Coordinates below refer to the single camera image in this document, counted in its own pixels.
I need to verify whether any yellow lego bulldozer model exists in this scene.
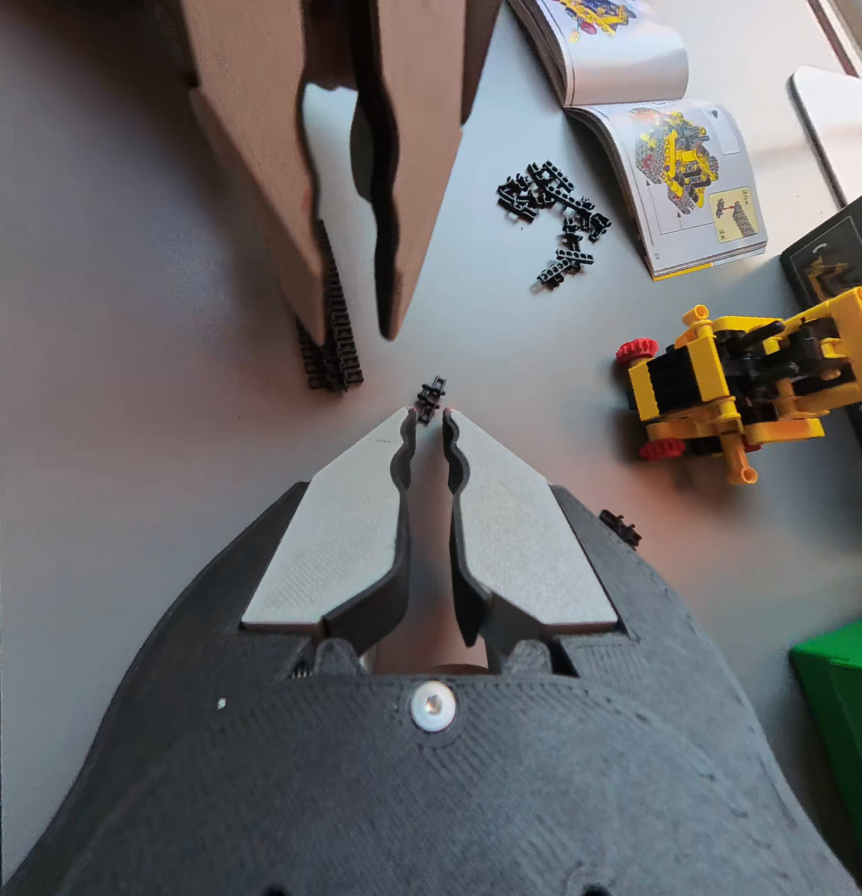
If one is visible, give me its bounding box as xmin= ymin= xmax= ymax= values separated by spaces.
xmin=615 ymin=286 xmax=862 ymax=487

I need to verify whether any green box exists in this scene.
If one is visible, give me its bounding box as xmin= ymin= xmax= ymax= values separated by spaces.
xmin=790 ymin=616 xmax=862 ymax=872

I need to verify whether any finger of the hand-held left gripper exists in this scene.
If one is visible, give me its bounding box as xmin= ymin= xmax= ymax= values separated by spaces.
xmin=350 ymin=0 xmax=503 ymax=343
xmin=161 ymin=0 xmax=334 ymax=349

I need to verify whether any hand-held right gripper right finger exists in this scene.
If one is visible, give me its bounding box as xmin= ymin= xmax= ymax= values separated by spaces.
xmin=441 ymin=408 xmax=622 ymax=651

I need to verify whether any single black lego track link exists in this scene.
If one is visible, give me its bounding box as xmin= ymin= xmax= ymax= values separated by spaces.
xmin=416 ymin=376 xmax=449 ymax=426

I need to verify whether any black printed box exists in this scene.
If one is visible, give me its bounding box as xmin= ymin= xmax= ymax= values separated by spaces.
xmin=779 ymin=185 xmax=862 ymax=484

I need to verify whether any lego instruction booklet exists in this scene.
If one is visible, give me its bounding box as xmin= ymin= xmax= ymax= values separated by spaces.
xmin=507 ymin=0 xmax=769 ymax=282

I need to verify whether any white monitor stand base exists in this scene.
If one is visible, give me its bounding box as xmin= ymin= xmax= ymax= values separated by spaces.
xmin=786 ymin=66 xmax=862 ymax=209

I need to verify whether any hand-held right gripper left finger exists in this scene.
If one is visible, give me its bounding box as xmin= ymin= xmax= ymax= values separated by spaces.
xmin=241 ymin=406 xmax=418 ymax=655

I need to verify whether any black lego track chain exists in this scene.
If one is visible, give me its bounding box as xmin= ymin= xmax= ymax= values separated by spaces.
xmin=599 ymin=509 xmax=643 ymax=552
xmin=297 ymin=219 xmax=365 ymax=393

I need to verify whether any pile of black track links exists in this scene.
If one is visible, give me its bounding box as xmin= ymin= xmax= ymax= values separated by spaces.
xmin=497 ymin=161 xmax=614 ymax=294

